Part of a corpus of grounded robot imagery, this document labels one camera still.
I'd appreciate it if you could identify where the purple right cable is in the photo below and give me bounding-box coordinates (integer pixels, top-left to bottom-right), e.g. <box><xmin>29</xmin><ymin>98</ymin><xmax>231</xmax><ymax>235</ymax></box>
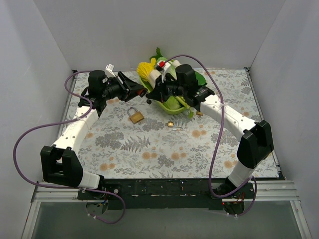
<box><xmin>163</xmin><ymin>55</ymin><xmax>257</xmax><ymax>217</ymax></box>

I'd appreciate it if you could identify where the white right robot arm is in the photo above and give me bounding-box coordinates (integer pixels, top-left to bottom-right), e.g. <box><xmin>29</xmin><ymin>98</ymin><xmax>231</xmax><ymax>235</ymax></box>
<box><xmin>146</xmin><ymin>64</ymin><xmax>274</xmax><ymax>198</ymax></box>

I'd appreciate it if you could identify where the floral patterned table mat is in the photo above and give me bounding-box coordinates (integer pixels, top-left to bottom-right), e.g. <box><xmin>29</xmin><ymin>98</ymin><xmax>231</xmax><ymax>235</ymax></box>
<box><xmin>49</xmin><ymin>69</ymin><xmax>280</xmax><ymax>179</ymax></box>

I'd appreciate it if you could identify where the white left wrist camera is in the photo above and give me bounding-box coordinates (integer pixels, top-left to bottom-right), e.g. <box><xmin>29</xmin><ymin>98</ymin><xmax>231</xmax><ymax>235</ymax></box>
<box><xmin>105</xmin><ymin>64</ymin><xmax>116</xmax><ymax>78</ymax></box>

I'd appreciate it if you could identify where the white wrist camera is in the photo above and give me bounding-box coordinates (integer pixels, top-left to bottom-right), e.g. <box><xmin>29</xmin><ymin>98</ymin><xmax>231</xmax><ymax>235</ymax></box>
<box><xmin>156</xmin><ymin>60</ymin><xmax>171</xmax><ymax>82</ymax></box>
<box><xmin>105</xmin><ymin>64</ymin><xmax>116</xmax><ymax>78</ymax></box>

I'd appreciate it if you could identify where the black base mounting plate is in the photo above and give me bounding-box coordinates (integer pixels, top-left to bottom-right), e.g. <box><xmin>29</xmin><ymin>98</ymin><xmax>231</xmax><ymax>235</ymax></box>
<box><xmin>77</xmin><ymin>178</ymin><xmax>254</xmax><ymax>210</ymax></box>

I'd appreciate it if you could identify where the small brass padlock open shackle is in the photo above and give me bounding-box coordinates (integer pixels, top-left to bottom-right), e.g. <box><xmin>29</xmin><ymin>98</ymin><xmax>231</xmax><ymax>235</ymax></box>
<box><xmin>167</xmin><ymin>121</ymin><xmax>183</xmax><ymax>131</ymax></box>

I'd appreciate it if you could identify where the large brass padlock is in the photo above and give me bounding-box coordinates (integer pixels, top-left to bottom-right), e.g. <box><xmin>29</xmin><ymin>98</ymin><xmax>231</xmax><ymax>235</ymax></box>
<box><xmin>127</xmin><ymin>107</ymin><xmax>144</xmax><ymax>124</ymax></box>

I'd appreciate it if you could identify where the green round cabbage toy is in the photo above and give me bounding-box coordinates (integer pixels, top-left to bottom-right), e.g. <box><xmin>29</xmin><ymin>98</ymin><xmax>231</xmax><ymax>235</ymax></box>
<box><xmin>163</xmin><ymin>96</ymin><xmax>181</xmax><ymax>111</ymax></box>

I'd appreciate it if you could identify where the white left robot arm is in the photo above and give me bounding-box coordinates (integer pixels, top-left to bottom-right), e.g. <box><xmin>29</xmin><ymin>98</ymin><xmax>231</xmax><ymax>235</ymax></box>
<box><xmin>40</xmin><ymin>70</ymin><xmax>147</xmax><ymax>199</ymax></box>

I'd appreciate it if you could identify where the aluminium frame rail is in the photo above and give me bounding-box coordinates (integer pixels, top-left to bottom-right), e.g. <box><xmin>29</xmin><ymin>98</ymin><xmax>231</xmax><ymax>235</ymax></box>
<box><xmin>22</xmin><ymin>178</ymin><xmax>311</xmax><ymax>239</ymax></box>

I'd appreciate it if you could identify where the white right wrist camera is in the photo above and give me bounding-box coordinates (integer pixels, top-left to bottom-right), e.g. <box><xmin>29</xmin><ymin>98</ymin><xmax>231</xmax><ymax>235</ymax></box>
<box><xmin>156</xmin><ymin>60</ymin><xmax>171</xmax><ymax>82</ymax></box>

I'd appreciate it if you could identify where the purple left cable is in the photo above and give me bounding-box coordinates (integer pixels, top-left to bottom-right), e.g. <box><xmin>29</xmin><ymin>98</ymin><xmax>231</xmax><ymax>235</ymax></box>
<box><xmin>12</xmin><ymin>71</ymin><xmax>126</xmax><ymax>223</ymax></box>

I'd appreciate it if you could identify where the orange black padlock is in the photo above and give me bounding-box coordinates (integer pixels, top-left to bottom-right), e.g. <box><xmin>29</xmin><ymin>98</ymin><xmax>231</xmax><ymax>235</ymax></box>
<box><xmin>140</xmin><ymin>88</ymin><xmax>148</xmax><ymax>98</ymax></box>

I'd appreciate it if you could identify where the purple cable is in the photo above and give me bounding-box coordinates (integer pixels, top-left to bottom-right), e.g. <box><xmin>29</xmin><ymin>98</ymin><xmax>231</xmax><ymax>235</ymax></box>
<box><xmin>12</xmin><ymin>71</ymin><xmax>126</xmax><ymax>223</ymax></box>
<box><xmin>163</xmin><ymin>55</ymin><xmax>257</xmax><ymax>217</ymax></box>

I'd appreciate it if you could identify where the green plastic tray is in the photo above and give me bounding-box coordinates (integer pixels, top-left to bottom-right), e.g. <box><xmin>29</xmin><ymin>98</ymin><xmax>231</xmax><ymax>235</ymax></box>
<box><xmin>140</xmin><ymin>70</ymin><xmax>187</xmax><ymax>115</ymax></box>

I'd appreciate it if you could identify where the napa cabbage toy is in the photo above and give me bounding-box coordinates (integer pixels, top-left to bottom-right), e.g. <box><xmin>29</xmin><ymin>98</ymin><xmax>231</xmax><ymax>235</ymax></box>
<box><xmin>155</xmin><ymin>57</ymin><xmax>174</xmax><ymax>75</ymax></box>

